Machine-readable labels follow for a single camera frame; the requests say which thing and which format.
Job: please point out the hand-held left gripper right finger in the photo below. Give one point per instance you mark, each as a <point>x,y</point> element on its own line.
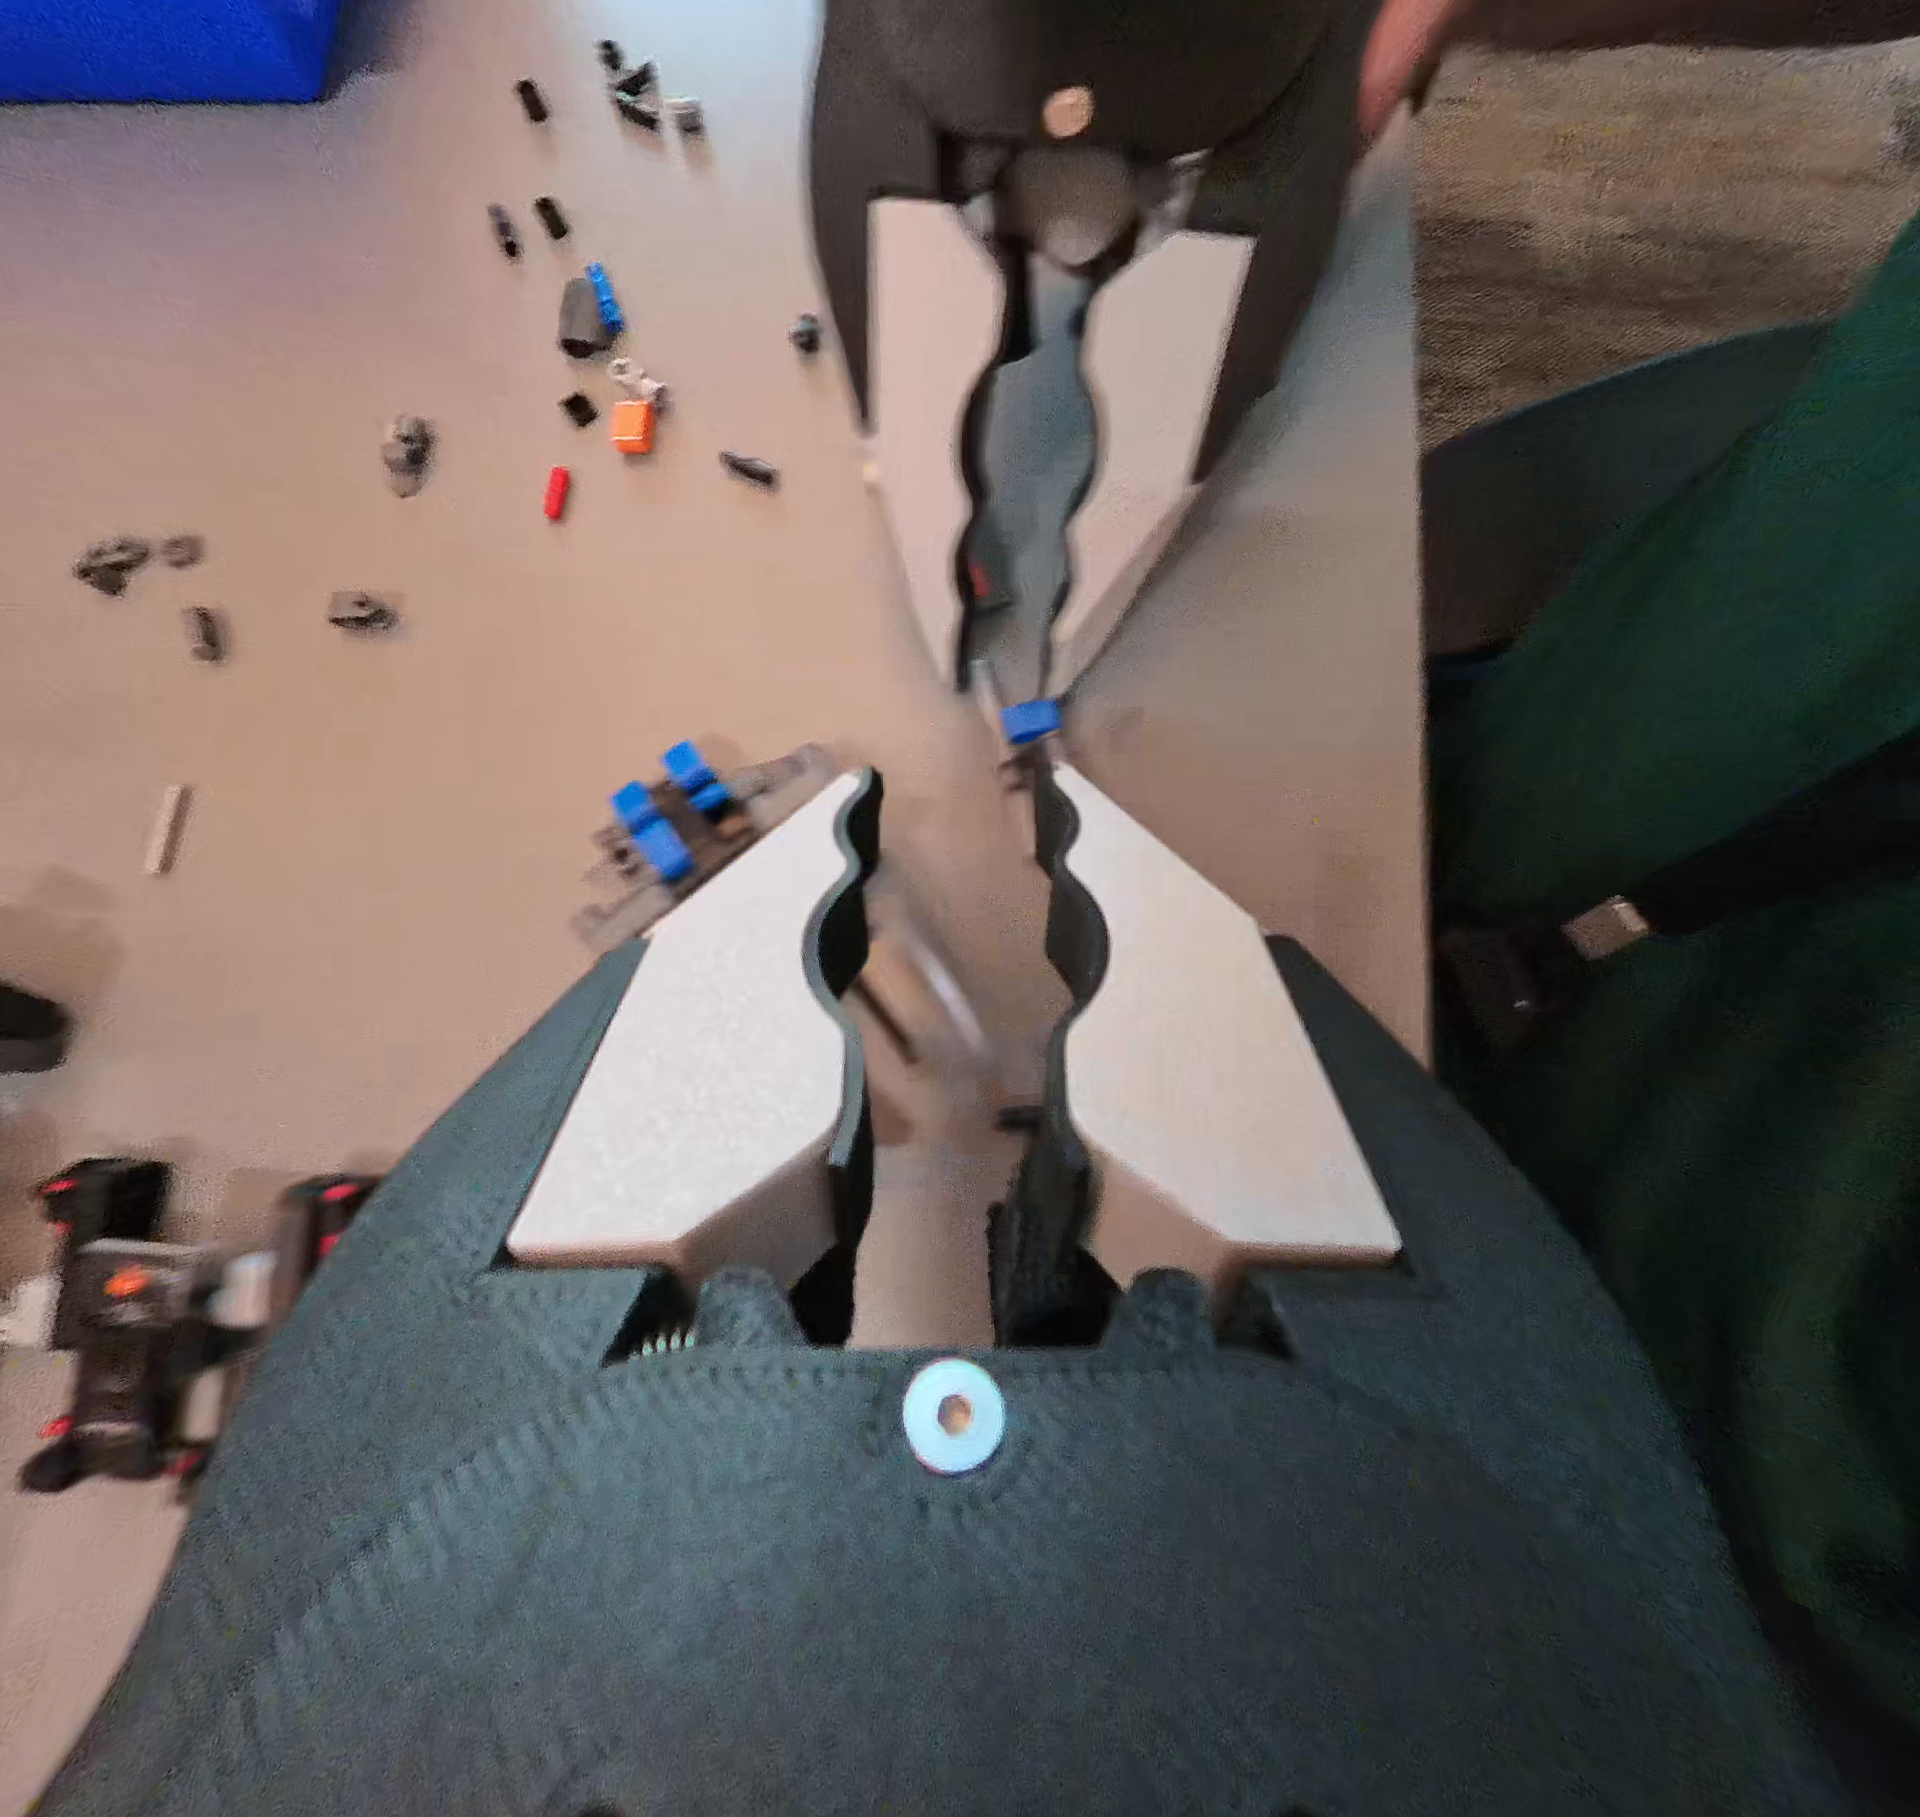
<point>1221,1096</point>

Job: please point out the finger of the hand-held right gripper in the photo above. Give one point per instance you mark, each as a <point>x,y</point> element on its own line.
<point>917,377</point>
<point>1171,377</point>

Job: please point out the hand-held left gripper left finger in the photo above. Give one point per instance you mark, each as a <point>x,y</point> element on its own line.
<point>691,1096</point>

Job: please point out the grey winged brick assembly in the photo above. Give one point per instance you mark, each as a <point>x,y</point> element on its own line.
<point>652,829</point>

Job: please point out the small black brick assembly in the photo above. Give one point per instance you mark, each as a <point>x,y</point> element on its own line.
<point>134,1307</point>

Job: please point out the light grey small connector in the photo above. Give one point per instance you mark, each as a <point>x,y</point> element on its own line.
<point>638,379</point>

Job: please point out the orange small brick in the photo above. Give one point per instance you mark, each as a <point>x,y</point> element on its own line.
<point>634,427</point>

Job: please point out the blue pin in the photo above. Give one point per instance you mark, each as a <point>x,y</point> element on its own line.
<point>604,292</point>

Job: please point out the dark curved wedge brick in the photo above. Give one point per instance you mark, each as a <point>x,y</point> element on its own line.
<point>582,321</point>

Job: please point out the red small pin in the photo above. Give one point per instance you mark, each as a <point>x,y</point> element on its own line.
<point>557,490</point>

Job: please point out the black angled connector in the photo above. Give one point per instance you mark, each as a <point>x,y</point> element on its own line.
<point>634,88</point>

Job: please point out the grey curved connector brick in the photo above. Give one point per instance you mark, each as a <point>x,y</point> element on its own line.
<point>409,452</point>

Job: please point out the dark grey cross-hole connector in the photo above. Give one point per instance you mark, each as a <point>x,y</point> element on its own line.
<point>363,612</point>

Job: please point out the light grey axle rod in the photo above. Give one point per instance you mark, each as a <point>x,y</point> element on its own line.
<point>168,830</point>

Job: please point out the grey short beam brick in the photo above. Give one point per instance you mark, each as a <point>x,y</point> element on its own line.
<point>202,633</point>

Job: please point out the dark grey double connector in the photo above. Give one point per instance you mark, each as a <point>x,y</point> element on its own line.
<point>112,566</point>

